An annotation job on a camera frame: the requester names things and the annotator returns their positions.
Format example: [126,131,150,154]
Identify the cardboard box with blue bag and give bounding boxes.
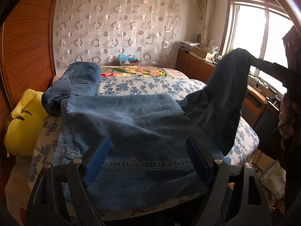
[117,54,139,66]

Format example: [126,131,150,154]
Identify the blue denim jeans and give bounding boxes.
[53,48,254,211]
[41,62,101,117]

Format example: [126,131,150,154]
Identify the yellow plush pillow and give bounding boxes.
[4,89,48,157]

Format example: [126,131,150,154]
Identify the stack of papers on sideboard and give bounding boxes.
[178,41,201,52]

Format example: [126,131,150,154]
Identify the blue floral white quilt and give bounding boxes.
[28,76,260,219]

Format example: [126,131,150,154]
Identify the colourful floral blanket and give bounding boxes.
[52,65,189,85]

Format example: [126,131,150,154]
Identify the circle patterned sheer curtain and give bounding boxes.
[54,0,181,67]

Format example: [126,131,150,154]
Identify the person's right hand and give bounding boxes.
[278,93,298,139]

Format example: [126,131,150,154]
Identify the window with wooden frame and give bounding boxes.
[219,0,297,95]

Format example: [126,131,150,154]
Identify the side window curtain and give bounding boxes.
[201,0,214,47]

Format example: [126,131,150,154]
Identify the folded blue denim jeans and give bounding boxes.
[41,62,101,117]

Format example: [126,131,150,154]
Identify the wooden louvered wardrobe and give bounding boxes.
[0,0,62,193]

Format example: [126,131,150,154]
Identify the long wooden sideboard cabinet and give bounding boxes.
[175,50,279,129]

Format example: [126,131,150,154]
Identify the open cardboard box on sideboard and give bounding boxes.
[192,47,216,60]

